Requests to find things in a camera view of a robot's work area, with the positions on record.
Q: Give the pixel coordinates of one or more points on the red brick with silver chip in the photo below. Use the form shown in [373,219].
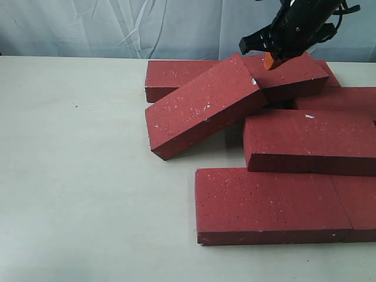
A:
[219,97]

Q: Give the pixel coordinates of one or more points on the pale blue backdrop cloth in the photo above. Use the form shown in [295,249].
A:
[131,29]

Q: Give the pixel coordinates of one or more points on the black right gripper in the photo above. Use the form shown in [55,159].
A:
[297,26]

